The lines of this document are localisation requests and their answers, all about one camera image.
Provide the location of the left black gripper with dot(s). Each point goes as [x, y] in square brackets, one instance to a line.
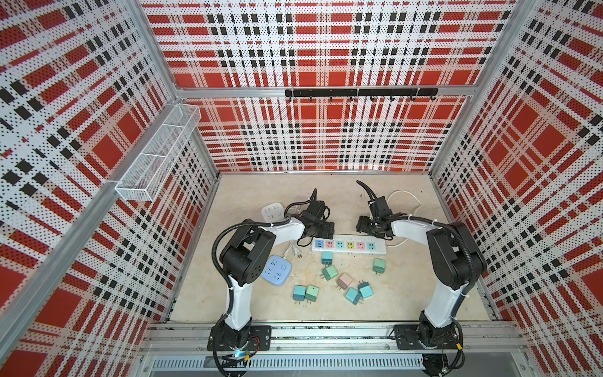
[328, 230]

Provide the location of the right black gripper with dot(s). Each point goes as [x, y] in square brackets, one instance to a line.
[361, 225]

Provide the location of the green plug adapter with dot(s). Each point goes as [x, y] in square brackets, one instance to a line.
[379, 266]
[312, 293]
[329, 273]

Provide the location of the teal plug adapter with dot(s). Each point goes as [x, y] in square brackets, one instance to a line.
[353, 296]
[299, 293]
[365, 290]
[326, 258]

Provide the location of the long white power strip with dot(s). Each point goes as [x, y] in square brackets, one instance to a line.
[351, 244]

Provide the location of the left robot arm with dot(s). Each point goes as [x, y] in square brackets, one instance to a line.
[240, 252]

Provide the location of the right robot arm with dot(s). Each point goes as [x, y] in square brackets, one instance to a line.
[455, 257]

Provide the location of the white square power strip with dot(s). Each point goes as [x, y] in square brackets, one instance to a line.
[273, 213]

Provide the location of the blue square power strip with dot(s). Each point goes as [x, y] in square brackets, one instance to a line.
[276, 271]

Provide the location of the pink plug adapter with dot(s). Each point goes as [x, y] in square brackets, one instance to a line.
[344, 281]

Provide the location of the teal plug adapter front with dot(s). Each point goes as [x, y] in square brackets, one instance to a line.
[353, 296]

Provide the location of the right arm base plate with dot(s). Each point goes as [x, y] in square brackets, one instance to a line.
[424, 337]

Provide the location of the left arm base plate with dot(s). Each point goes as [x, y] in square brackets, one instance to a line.
[249, 338]

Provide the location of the black hook rail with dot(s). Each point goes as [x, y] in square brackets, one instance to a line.
[362, 92]

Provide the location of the white wire basket shelf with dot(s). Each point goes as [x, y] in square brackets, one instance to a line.
[145, 178]

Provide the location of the aluminium front rail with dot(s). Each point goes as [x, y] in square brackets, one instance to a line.
[336, 337]

